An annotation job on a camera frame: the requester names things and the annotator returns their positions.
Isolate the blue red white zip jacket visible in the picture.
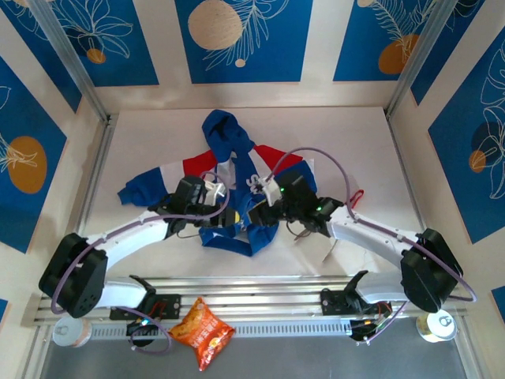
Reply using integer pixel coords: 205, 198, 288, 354
117, 109, 319, 258

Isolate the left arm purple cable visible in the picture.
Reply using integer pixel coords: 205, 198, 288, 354
50, 170, 230, 316

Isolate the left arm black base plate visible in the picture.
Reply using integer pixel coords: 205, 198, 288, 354
109, 294, 182, 321

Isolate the pale drink can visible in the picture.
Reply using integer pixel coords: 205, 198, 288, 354
52, 317, 93, 348

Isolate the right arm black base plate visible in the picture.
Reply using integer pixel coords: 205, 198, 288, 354
320, 288, 392, 317

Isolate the short purple cable loop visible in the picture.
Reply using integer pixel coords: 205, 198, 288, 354
129, 314, 175, 355

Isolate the aluminium mounting rail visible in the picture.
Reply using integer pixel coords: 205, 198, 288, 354
23, 275, 467, 327

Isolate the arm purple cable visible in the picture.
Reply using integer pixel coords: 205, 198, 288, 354
50, 170, 230, 316
264, 146, 477, 347

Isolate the aluminium frame post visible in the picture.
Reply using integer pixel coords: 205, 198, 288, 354
29, 0, 110, 122
385, 0, 463, 120

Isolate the yellow drink can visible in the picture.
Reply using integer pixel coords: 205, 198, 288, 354
415, 308, 458, 343

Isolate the slotted grey cable duct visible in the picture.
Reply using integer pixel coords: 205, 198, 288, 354
89, 319, 353, 340

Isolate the thin wire loop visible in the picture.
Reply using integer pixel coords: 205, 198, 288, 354
284, 220, 312, 241
175, 227, 203, 241

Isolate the orange snack bag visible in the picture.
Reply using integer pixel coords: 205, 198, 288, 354
169, 296, 237, 373

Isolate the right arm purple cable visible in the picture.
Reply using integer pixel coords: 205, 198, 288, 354
264, 146, 477, 347

